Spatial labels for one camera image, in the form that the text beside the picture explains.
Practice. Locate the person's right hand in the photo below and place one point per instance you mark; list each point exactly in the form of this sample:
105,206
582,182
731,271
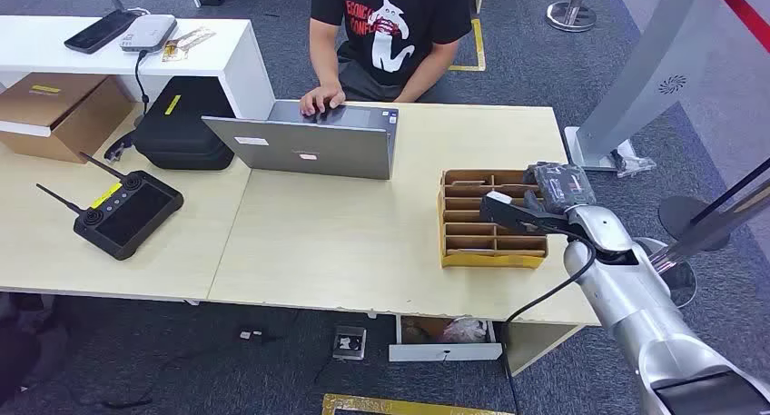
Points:
320,98

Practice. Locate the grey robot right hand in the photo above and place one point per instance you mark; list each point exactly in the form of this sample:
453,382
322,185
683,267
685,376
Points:
562,186

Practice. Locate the person's right forearm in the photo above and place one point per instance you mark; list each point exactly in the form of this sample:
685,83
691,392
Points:
325,57

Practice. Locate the person's left forearm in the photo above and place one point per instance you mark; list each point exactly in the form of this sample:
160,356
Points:
430,69

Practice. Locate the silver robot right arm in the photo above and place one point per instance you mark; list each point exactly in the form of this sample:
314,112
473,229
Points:
631,292

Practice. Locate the person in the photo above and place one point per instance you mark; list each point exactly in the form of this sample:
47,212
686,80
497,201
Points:
391,33

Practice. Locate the cardboard card organizer box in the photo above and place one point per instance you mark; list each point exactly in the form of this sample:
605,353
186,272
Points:
481,259

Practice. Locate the grey laptop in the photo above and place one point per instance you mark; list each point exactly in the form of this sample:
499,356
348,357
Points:
313,144

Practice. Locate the clear plastic bag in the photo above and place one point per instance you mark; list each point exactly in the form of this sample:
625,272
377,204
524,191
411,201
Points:
634,164

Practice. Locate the white desk shelf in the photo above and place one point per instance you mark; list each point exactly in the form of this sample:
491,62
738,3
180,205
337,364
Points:
228,57

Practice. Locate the stanchion with black base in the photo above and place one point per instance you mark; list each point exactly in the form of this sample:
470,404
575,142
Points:
683,215

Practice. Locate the grey gate pylon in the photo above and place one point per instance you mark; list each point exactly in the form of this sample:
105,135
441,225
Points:
643,75

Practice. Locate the black carrying case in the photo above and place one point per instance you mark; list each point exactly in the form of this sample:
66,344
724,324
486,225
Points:
180,129

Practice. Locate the yellowish plastic packet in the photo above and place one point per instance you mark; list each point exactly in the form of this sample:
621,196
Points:
186,42

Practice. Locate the chrome stanchion with ringed base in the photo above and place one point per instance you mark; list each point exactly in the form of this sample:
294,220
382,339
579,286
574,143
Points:
570,15

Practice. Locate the crumpled plastic bag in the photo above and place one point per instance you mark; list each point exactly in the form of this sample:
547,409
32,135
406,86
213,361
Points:
466,331

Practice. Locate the grey box device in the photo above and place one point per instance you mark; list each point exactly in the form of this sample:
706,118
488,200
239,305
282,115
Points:
149,32

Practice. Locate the white drawer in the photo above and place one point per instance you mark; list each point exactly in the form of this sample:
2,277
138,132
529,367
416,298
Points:
445,352

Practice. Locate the black remote controller with antennas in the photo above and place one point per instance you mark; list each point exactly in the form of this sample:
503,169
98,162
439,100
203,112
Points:
129,214

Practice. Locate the black smartphone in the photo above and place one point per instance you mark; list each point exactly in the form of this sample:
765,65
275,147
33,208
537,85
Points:
101,31

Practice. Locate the floor socket box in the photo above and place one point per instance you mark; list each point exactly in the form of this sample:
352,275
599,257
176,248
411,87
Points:
349,343

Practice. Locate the brown cardboard box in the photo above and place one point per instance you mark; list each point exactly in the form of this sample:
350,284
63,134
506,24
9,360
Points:
60,114

